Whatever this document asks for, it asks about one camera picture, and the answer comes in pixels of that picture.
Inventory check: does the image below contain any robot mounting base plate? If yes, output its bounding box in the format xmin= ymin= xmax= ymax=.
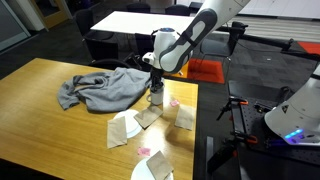
xmin=227 ymin=79 xmax=320 ymax=168

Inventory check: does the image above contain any black horizontal pole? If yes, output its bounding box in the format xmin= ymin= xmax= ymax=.
xmin=229 ymin=31 xmax=320 ymax=62

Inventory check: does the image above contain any brown paper napkin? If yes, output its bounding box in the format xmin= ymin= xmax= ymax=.
xmin=133 ymin=105 xmax=164 ymax=130
xmin=106 ymin=115 xmax=129 ymax=150
xmin=174 ymin=104 xmax=197 ymax=131
xmin=145 ymin=150 xmax=175 ymax=180

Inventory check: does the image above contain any wooden door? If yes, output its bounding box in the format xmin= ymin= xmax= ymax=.
xmin=30 ymin=0 xmax=73 ymax=30

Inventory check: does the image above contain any black clamp orange handle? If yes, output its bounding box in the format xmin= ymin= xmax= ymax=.
xmin=206 ymin=130 xmax=260 ymax=175
xmin=215 ymin=95 xmax=250 ymax=122

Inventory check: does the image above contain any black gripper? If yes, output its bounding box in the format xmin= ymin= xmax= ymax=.
xmin=151 ymin=68 xmax=165 ymax=93

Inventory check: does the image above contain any white rectangular table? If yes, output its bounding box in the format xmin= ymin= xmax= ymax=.
xmin=90 ymin=10 xmax=197 ymax=40

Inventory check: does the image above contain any white mug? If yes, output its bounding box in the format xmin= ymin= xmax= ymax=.
xmin=146 ymin=84 xmax=165 ymax=106

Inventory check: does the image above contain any white plate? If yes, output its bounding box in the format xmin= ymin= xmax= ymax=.
xmin=130 ymin=157 xmax=175 ymax=180
xmin=112 ymin=109 xmax=144 ymax=139

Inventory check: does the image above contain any flat metal bar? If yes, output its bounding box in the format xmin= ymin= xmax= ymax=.
xmin=205 ymin=135 xmax=215 ymax=180

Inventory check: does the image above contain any grey hoodie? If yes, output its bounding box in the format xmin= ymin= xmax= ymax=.
xmin=56 ymin=66 xmax=153 ymax=114

